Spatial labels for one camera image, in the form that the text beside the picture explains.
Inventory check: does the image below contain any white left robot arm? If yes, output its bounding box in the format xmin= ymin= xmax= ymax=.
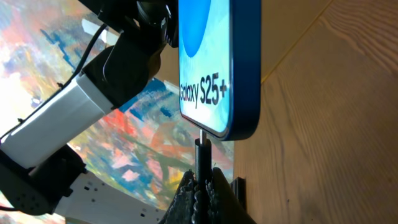
xmin=1 ymin=0 xmax=178 ymax=223

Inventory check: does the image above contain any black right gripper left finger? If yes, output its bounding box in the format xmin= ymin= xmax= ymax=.
xmin=158 ymin=170 xmax=199 ymax=224

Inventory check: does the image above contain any blue Galaxy smartphone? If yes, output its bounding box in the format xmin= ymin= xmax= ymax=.
xmin=178 ymin=0 xmax=262 ymax=141

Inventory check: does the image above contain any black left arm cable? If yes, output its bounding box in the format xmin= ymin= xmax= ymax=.
xmin=0 ymin=23 xmax=108 ymax=141

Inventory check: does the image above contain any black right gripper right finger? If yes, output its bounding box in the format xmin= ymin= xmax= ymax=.
xmin=206 ymin=167 xmax=256 ymax=224

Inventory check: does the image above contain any black charger cable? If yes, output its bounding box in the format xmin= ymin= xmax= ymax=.
xmin=193 ymin=129 xmax=213 ymax=224

